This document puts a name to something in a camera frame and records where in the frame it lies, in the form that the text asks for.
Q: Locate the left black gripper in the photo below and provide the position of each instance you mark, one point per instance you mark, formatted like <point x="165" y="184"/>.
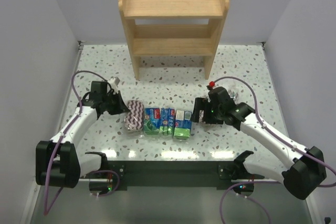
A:
<point x="111" y="102"/>

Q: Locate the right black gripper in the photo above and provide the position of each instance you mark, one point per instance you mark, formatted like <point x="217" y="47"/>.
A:
<point x="206" y="110"/>

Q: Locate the purple wavy sponge pack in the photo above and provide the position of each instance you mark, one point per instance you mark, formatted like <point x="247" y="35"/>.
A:
<point x="134" y="119"/>
<point x="233" y="94"/>
<point x="197" y="115"/>

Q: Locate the green sponge pack white label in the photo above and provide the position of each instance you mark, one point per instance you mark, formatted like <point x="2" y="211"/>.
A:
<point x="182" y="125"/>

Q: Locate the green heavy duty sponge pack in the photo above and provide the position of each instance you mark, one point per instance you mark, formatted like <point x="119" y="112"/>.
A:
<point x="167" y="121"/>

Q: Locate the green sponge pack dark label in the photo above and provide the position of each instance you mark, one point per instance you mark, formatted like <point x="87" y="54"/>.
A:
<point x="152" y="118"/>

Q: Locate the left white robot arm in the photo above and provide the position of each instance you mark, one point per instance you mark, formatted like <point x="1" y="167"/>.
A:
<point x="57" y="162"/>

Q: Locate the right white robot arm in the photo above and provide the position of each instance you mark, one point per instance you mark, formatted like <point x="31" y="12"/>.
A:
<point x="302" y="168"/>

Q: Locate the wooden two-tier shelf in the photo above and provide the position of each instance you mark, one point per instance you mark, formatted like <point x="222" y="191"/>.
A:
<point x="173" y="28"/>

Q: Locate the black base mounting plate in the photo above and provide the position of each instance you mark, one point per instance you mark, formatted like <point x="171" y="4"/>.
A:
<point x="218" y="174"/>

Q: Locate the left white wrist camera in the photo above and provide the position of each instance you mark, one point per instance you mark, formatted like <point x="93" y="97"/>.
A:
<point x="114" y="81"/>

